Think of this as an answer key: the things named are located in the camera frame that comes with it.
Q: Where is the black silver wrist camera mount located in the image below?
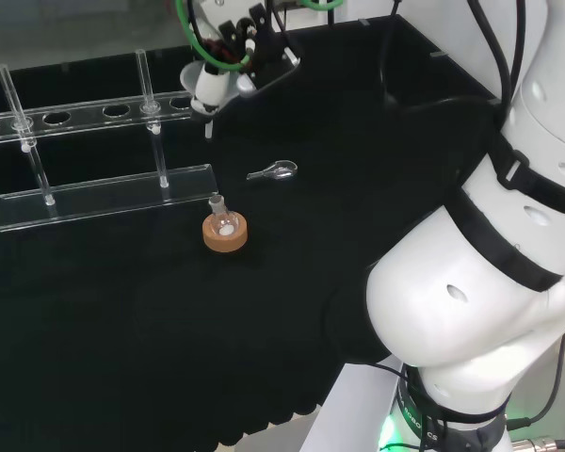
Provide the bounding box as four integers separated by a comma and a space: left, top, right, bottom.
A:
252, 32, 303, 93

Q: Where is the black base cable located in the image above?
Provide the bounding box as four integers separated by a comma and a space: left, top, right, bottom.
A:
501, 329, 565, 452

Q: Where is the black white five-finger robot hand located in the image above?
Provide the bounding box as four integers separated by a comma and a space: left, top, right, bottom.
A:
190, 3, 278, 124

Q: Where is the small round-bottom glass flask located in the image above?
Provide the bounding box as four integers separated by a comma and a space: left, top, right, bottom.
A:
208, 195, 239, 238

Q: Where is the clear acrylic funnel stand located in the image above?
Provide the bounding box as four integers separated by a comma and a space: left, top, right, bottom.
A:
0, 49, 219, 235

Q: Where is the brown cork ring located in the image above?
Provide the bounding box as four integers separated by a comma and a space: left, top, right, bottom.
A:
202, 214, 250, 254

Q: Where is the pale base board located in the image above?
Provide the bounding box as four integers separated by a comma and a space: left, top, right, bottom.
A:
300, 361, 406, 452

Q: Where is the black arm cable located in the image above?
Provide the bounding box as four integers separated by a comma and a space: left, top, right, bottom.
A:
465, 0, 528, 114

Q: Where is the black bench cloth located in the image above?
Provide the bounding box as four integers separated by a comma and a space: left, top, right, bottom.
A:
0, 12, 505, 452

